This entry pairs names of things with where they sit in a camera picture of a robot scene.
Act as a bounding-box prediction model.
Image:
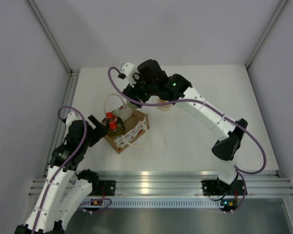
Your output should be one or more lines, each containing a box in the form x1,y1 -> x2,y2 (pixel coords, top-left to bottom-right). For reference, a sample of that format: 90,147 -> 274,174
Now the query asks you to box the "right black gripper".
123,71 -> 157,108

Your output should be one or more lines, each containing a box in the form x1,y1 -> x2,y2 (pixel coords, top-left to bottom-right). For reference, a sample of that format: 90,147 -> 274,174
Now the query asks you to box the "yellow-green red-cap bottle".
107,122 -> 126,138

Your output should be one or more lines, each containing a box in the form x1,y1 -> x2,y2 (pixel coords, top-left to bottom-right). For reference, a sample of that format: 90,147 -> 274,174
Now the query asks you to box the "pump soap bottle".
157,98 -> 172,111

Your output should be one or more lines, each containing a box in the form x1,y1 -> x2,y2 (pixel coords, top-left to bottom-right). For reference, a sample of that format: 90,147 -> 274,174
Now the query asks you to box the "jute watermelon canvas bag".
102,94 -> 150,154

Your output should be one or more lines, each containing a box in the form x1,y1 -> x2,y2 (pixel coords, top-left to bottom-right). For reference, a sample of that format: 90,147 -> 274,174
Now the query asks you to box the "white-lid frosted jar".
127,101 -> 138,110

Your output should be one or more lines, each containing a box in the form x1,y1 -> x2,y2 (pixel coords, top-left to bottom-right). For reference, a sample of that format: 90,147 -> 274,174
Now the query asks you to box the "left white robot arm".
15,112 -> 107,234

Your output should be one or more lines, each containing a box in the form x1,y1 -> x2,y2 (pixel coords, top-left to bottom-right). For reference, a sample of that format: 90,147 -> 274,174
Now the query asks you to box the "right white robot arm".
119,59 -> 248,194

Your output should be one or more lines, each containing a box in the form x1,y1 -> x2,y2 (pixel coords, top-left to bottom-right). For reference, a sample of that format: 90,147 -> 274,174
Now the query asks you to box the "dark green red-cap bottle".
105,112 -> 118,125

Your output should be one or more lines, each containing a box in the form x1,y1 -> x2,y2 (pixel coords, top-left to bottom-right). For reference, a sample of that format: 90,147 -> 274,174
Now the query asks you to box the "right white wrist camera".
122,62 -> 138,87

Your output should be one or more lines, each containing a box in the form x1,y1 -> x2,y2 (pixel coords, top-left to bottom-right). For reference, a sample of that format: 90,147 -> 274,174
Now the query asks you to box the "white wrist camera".
63,112 -> 80,127
122,62 -> 138,87

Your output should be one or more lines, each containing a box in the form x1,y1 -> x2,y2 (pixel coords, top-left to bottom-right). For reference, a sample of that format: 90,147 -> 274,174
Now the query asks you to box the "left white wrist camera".
63,112 -> 80,127

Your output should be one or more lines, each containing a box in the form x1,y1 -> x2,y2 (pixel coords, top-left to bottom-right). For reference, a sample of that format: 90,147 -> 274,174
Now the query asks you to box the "left aluminium frame post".
25,0 -> 80,98

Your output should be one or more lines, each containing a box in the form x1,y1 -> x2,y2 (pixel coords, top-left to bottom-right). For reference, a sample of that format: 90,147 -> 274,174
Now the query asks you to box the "aluminium frame post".
25,0 -> 80,98
245,0 -> 290,70

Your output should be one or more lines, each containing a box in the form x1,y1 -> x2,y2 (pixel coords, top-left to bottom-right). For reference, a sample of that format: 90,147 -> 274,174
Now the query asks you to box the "left black mount plate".
98,180 -> 116,196

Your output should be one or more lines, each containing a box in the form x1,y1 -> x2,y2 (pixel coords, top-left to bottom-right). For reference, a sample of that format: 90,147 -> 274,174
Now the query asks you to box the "black mount plate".
202,180 -> 223,196
98,180 -> 116,196

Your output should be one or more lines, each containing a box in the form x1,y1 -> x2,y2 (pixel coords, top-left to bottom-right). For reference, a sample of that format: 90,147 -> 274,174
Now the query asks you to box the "slotted cable duct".
80,198 -> 224,209

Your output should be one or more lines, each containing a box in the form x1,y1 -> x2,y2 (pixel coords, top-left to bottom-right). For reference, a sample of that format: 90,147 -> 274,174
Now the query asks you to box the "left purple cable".
31,106 -> 113,234

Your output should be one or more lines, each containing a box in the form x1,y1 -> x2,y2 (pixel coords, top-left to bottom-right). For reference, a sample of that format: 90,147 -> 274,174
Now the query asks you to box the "right black mount plate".
202,180 -> 223,196

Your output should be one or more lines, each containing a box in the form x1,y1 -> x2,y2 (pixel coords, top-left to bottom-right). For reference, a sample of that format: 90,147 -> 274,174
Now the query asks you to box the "right aluminium frame post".
245,0 -> 290,70

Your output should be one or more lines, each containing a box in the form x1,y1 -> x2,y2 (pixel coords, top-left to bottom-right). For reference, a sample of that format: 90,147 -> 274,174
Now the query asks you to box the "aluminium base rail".
29,170 -> 293,197

